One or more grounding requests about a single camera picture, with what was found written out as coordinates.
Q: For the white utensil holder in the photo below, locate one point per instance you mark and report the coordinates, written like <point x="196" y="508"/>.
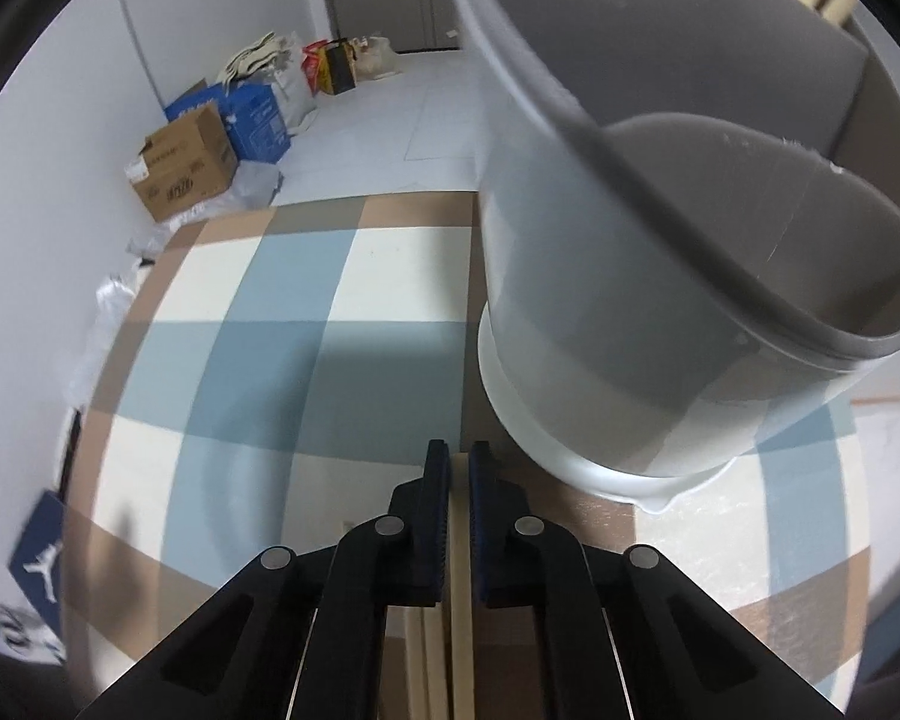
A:
<point x="690" y="219"/>

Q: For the blue cardboard box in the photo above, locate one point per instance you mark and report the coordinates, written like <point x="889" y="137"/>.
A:
<point x="251" y="117"/>

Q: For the black yellow bag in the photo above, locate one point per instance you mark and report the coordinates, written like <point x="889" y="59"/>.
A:
<point x="336" y="72"/>

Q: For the navy jordan shoe box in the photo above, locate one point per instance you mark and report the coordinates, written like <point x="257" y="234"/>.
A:
<point x="36" y="561"/>

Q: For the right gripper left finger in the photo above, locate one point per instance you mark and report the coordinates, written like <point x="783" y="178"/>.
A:
<point x="299" y="635"/>

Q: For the checkered table mat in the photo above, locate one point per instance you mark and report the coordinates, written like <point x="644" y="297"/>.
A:
<point x="280" y="372"/>

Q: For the red snack bag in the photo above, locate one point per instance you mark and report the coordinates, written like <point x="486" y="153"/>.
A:
<point x="313" y="64"/>

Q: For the white plastic bag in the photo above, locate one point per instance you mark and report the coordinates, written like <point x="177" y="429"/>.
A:
<point x="113" y="300"/>

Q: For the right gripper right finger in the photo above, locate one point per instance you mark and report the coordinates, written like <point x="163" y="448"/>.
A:
<point x="621" y="635"/>

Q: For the white shopping bag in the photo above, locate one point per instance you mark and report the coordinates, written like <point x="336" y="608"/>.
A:
<point x="374" y="58"/>

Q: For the brown cardboard box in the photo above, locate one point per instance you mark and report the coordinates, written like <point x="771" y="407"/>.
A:
<point x="189" y="160"/>

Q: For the beige tote bag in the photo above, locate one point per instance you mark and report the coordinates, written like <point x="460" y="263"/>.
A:
<point x="274" y="59"/>

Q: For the grey plastic parcel bag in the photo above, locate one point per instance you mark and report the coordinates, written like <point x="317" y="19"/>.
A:
<point x="254" y="185"/>

